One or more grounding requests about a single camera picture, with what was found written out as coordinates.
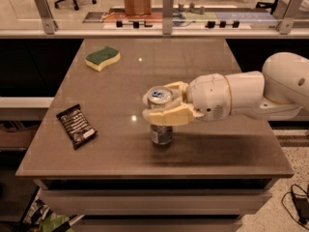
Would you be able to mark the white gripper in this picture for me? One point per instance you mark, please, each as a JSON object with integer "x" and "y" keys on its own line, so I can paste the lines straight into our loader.
{"x": 209, "y": 96}

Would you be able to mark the silver redbull can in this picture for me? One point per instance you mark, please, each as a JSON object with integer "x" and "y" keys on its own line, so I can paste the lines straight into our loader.
{"x": 157, "y": 99}

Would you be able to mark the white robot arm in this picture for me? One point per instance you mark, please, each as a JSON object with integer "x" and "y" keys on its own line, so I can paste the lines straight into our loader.
{"x": 277, "y": 92}

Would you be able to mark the green yellow sponge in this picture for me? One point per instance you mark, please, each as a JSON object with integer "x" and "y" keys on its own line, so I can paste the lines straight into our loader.
{"x": 102, "y": 58}

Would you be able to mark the black snack packet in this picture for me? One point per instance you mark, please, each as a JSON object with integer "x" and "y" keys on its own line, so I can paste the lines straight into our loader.
{"x": 76, "y": 126}

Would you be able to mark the brown cardboard box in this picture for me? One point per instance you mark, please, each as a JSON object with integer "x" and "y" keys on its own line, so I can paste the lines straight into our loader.
{"x": 138, "y": 7}

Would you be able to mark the upper table drawer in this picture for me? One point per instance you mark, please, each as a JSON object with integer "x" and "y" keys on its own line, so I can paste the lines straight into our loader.
{"x": 155, "y": 202}

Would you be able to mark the green packets on floor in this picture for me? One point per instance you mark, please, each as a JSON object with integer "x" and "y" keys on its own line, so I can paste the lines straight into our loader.
{"x": 40, "y": 218}

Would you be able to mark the middle metal railing post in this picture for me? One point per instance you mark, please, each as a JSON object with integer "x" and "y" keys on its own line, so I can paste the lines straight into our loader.
{"x": 167, "y": 16}

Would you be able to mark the metal railing post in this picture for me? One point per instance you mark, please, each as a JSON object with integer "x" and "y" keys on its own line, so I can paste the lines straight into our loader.
{"x": 286, "y": 22}
{"x": 49, "y": 24}
{"x": 167, "y": 16}

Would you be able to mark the right metal railing post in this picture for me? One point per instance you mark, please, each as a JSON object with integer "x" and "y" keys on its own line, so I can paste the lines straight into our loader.
{"x": 286, "y": 22}

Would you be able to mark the black power adapter with cable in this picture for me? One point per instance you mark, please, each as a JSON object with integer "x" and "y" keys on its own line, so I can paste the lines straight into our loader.
{"x": 300, "y": 198}

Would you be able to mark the left metal railing post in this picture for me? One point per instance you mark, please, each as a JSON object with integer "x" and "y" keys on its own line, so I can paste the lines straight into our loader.
{"x": 49, "y": 24}

